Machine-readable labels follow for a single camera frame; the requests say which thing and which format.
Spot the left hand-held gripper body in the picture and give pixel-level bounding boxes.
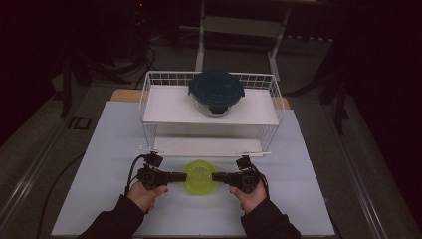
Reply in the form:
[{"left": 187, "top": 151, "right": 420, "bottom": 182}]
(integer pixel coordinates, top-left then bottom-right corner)
[{"left": 136, "top": 145, "right": 169, "bottom": 191}]

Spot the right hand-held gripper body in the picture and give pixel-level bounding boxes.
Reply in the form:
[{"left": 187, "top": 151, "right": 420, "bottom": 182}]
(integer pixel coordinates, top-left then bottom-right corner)
[{"left": 229, "top": 151, "right": 273, "bottom": 194}]

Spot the yellow-green round container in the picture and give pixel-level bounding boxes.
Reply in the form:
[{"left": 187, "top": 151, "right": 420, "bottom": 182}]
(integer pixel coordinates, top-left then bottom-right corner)
[{"left": 181, "top": 159, "right": 220, "bottom": 197}]

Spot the white wire shelf rack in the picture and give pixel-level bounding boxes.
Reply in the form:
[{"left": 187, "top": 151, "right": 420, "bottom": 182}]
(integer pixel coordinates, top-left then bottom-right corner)
[{"left": 138, "top": 70, "right": 286, "bottom": 158}]

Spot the round container with dark blue lid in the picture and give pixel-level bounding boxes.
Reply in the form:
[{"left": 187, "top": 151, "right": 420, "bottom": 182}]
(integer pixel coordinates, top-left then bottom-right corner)
[{"left": 188, "top": 70, "right": 246, "bottom": 118}]

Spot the person's left hand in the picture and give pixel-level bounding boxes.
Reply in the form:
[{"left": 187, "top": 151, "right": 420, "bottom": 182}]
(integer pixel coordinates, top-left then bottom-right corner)
[{"left": 127, "top": 181, "right": 169, "bottom": 213}]

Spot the person's right hand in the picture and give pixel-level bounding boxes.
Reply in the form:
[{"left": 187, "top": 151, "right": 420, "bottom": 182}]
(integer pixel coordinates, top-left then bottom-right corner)
[{"left": 229, "top": 182, "right": 268, "bottom": 215}]

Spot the pale blue table mat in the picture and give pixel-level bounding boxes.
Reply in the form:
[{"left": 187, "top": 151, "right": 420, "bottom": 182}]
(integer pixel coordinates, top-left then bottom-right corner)
[{"left": 51, "top": 101, "right": 336, "bottom": 237}]

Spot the black floor socket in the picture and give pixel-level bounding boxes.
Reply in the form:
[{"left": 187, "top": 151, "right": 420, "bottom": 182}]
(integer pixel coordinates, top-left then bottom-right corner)
[{"left": 68, "top": 116, "right": 93, "bottom": 130}]

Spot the dark stand leg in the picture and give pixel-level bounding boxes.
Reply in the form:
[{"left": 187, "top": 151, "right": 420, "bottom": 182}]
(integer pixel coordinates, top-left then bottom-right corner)
[
  {"left": 59, "top": 56, "right": 91, "bottom": 118},
  {"left": 319, "top": 66, "right": 351, "bottom": 135}
]

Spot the white metal stand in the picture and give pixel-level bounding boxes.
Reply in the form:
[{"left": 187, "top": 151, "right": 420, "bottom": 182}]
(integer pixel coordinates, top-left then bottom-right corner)
[{"left": 194, "top": 0, "right": 293, "bottom": 83}]

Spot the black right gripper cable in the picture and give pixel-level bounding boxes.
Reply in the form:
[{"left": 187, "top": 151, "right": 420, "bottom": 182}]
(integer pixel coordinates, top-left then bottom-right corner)
[{"left": 250, "top": 162, "right": 271, "bottom": 200}]

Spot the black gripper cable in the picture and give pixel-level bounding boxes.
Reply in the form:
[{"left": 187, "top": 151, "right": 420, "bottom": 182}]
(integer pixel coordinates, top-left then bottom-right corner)
[
  {"left": 124, "top": 154, "right": 147, "bottom": 197},
  {"left": 250, "top": 162, "right": 271, "bottom": 200}
]

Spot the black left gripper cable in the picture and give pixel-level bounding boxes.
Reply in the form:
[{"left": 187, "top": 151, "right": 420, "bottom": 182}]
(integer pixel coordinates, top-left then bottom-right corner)
[{"left": 124, "top": 154, "right": 147, "bottom": 197}]

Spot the black floor cable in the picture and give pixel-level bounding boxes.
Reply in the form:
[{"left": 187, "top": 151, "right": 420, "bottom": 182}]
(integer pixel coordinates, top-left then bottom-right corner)
[{"left": 36, "top": 151, "right": 86, "bottom": 239}]

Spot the black cable bundle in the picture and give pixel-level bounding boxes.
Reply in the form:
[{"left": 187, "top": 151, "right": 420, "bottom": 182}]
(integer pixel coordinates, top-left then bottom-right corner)
[{"left": 108, "top": 44, "right": 157, "bottom": 90}]

